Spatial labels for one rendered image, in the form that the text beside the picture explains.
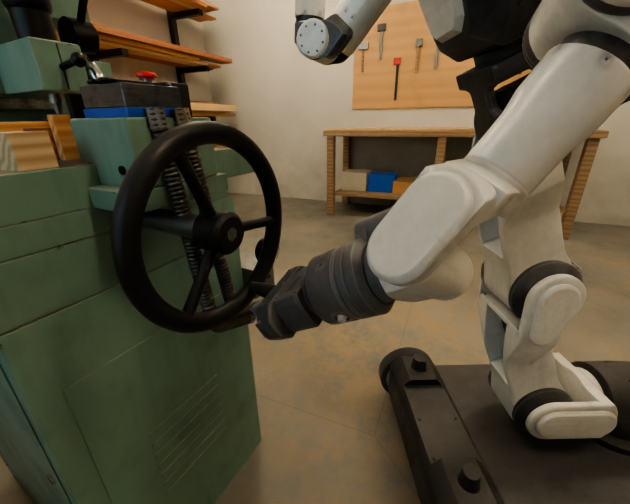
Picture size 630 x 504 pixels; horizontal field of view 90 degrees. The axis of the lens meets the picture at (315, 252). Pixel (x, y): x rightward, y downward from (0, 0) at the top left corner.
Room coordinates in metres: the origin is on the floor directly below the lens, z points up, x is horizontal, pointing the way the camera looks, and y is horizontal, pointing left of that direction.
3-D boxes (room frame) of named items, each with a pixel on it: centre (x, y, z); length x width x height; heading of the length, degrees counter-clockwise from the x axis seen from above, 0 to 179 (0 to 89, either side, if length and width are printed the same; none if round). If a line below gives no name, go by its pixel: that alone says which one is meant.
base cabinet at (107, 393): (0.65, 0.54, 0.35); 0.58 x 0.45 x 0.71; 61
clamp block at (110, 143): (0.51, 0.25, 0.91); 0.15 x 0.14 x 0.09; 151
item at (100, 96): (0.52, 0.25, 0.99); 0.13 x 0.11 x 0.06; 151
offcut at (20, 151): (0.42, 0.37, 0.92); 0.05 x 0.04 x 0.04; 158
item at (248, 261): (0.75, 0.18, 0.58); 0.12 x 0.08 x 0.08; 61
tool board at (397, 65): (3.40, -1.35, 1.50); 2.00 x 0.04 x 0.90; 67
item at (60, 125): (0.60, 0.35, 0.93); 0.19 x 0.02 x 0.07; 151
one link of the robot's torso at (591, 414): (0.62, -0.61, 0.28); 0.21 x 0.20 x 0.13; 91
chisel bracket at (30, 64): (0.60, 0.45, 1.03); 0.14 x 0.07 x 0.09; 61
